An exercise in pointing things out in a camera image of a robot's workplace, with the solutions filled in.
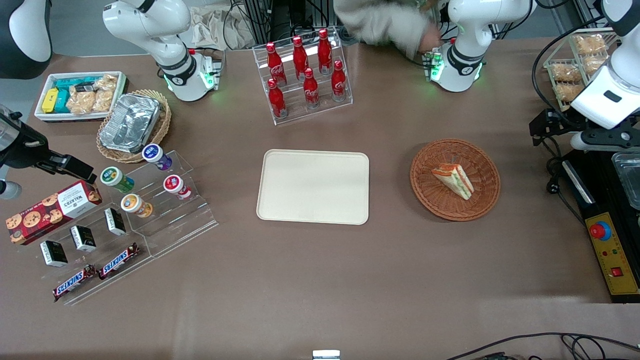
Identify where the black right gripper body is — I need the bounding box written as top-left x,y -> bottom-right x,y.
0,105 -> 69,172

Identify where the triangular sandwich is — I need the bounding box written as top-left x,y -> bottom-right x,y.
431,163 -> 475,201

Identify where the grey sleeved forearm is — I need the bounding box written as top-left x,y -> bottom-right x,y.
333,0 -> 432,59

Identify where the aluminium foil tray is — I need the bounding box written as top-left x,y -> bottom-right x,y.
99,93 -> 162,154

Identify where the light wicker basket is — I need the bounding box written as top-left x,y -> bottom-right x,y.
96,89 -> 172,164

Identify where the brown wicker basket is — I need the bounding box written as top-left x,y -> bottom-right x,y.
409,138 -> 501,222

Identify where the cream plastic tray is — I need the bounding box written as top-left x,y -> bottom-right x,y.
256,149 -> 370,226

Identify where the person's bare hand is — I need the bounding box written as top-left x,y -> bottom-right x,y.
417,23 -> 444,54

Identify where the bagged bread snack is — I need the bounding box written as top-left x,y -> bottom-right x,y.
582,55 -> 609,76
550,62 -> 584,84
555,82 -> 583,104
572,33 -> 609,55

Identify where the green lid yogurt cup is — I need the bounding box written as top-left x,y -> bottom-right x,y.
100,166 -> 135,194

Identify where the white plastic bin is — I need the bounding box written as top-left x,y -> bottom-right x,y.
34,71 -> 129,123

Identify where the red cookie box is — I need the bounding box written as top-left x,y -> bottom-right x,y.
5,180 -> 103,246

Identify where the yellow small box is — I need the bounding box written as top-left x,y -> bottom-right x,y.
41,88 -> 60,114

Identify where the small black white box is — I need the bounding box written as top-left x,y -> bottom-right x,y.
40,240 -> 69,268
69,225 -> 97,253
104,207 -> 127,237

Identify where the orange lid yogurt cup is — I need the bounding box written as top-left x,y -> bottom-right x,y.
120,193 -> 154,219

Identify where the clear bag of crackers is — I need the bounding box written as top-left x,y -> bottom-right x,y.
92,74 -> 119,114
66,85 -> 99,115

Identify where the purple lid yogurt cup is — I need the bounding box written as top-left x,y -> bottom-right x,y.
141,143 -> 173,171

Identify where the steel appliance pan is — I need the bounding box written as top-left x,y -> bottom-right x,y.
611,152 -> 640,211

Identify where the teal long box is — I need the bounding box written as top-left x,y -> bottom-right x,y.
55,77 -> 99,92

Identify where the red lid yogurt cup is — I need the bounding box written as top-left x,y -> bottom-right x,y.
163,174 -> 193,200

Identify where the snickers chocolate bar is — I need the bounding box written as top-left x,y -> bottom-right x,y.
98,243 -> 142,281
52,265 -> 97,303

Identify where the clear acrylic snack stand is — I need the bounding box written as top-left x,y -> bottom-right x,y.
30,200 -> 152,306

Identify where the red emergency stop button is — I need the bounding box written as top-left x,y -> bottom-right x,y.
589,220 -> 613,241

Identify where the clear acrylic cup stand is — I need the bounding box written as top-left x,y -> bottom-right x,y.
102,149 -> 219,259

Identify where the yellow control panel box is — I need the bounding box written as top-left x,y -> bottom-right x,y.
585,212 -> 640,297

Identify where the crumpled paper bag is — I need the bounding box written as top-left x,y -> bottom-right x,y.
189,4 -> 253,51

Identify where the red cola bottle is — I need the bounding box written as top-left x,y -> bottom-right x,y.
330,60 -> 348,103
302,68 -> 321,110
317,28 -> 334,76
267,78 -> 289,120
266,42 -> 287,86
292,36 -> 310,81

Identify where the clear acrylic bottle rack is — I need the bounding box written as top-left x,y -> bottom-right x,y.
252,26 -> 354,126

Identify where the black equipment rack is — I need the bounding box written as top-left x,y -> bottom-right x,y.
243,0 -> 342,49

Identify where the black power cable with plug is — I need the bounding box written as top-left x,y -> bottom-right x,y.
544,137 -> 587,222

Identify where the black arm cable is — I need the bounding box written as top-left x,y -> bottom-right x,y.
531,29 -> 577,127

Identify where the white wire rack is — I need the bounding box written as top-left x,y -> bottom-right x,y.
543,28 -> 622,114

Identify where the black floor cable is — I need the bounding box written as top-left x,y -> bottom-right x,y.
445,332 -> 640,360

